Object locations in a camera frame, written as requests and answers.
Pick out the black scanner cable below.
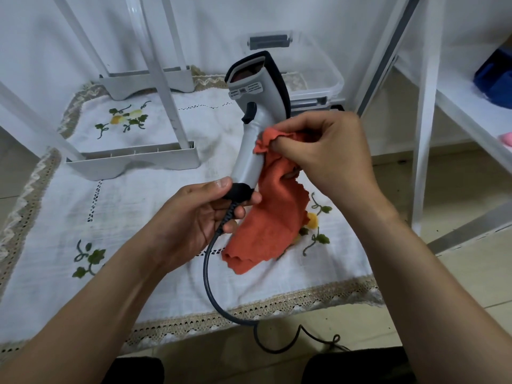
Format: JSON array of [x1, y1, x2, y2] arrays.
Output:
[[202, 201, 351, 355]]

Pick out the person's right hand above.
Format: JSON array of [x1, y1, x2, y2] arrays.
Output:
[[269, 111, 394, 212]]

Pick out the clear plastic storage box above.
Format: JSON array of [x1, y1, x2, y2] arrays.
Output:
[[240, 31, 346, 117]]

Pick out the white plastic rack stand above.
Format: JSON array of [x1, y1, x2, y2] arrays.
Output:
[[0, 0, 201, 182]]

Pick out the person's left forearm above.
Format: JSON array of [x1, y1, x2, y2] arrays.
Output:
[[0, 234, 177, 384]]

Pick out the blue object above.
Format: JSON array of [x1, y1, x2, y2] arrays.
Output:
[[473, 46, 512, 110]]

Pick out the white embroidered tablecloth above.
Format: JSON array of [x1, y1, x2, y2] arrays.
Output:
[[0, 66, 385, 356]]

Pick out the person's left hand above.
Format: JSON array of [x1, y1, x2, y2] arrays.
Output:
[[149, 177, 262, 273]]

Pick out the person's right forearm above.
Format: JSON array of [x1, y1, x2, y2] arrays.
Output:
[[335, 201, 512, 384]]

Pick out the orange cleaning cloth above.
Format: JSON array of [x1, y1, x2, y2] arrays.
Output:
[[221, 129, 317, 275]]

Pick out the white shelf unit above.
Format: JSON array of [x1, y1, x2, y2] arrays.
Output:
[[355, 0, 512, 255]]

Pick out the grey handheld barcode scanner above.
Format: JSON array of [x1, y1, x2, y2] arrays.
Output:
[[224, 50, 292, 204]]

